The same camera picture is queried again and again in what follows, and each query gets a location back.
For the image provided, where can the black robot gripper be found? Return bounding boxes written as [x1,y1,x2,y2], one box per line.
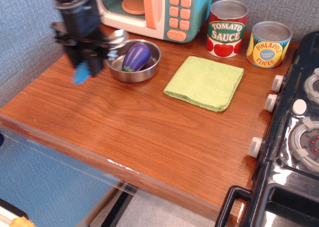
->
[51,0,104,77]

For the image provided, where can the blue handled metal spoon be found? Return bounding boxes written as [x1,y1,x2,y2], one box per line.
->
[73,29,129,84]

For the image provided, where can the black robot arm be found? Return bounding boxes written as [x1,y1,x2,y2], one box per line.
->
[51,0,118,77]

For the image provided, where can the purple toy eggplant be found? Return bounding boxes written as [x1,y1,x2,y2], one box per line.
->
[122,44,151,72]

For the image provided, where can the small steel pan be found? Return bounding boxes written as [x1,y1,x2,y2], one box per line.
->
[106,39,161,83]

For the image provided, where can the toy microwave teal and cream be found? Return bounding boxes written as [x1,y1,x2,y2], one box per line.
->
[96,0,212,43]

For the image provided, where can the green folded cloth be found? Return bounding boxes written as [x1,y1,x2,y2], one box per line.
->
[163,56,244,112]

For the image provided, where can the tomato sauce can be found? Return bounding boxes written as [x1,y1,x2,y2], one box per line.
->
[206,0,248,58]

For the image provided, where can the orange fuzzy object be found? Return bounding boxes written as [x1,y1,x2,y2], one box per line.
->
[9,217,35,227]

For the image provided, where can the pineapple slices can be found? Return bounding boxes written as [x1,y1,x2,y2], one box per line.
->
[246,21,293,69]

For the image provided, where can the white stove knob front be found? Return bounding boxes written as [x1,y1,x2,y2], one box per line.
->
[248,137,263,158]

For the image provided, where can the white stove knob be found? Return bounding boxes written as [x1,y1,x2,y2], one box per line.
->
[264,94,278,113]
[271,75,285,93]
[248,137,263,158]

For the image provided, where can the white stove knob middle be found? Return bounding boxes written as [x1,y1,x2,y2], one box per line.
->
[264,94,278,113]

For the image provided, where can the white stove knob rear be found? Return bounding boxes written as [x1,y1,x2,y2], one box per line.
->
[271,75,285,93]

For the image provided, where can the black toy stove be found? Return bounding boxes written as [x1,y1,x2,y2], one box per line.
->
[215,31,319,227]

